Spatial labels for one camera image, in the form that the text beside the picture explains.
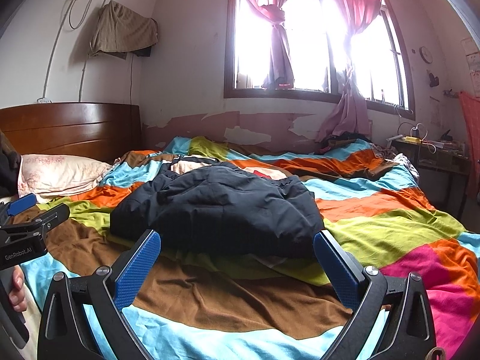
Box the dark clothes pile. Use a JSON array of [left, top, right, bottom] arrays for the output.
[[317, 132, 371, 155]]

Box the beige cloth covered wall unit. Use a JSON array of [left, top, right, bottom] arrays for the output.
[[89, 0, 160, 59]]

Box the pink right curtain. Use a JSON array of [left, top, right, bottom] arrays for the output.
[[316, 0, 382, 142]]

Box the pink curtain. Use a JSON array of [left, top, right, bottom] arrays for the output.
[[247, 0, 295, 89], [316, 0, 382, 142]]

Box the brown wooden headboard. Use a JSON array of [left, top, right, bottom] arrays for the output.
[[1, 102, 143, 164]]

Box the yellow power strip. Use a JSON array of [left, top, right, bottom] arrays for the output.
[[403, 136, 422, 145]]

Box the dark framed window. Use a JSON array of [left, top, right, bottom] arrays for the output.
[[223, 0, 415, 119]]

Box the round wall clock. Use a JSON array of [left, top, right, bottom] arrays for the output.
[[419, 46, 434, 64]]

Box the colourful striped bed quilt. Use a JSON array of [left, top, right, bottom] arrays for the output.
[[16, 136, 479, 359]]

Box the pink floral pillow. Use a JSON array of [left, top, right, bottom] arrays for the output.
[[17, 154, 112, 203]]

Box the pink left curtain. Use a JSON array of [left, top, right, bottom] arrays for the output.
[[247, 0, 295, 89]]

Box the dark wooden side table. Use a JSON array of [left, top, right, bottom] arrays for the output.
[[392, 139, 471, 220]]

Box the red hanging cloth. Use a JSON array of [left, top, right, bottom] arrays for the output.
[[459, 91, 480, 200]]

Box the dark navy padded jacket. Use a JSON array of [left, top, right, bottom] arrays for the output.
[[110, 162, 324, 258]]

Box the person's left hand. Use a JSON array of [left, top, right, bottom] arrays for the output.
[[9, 266, 28, 312]]

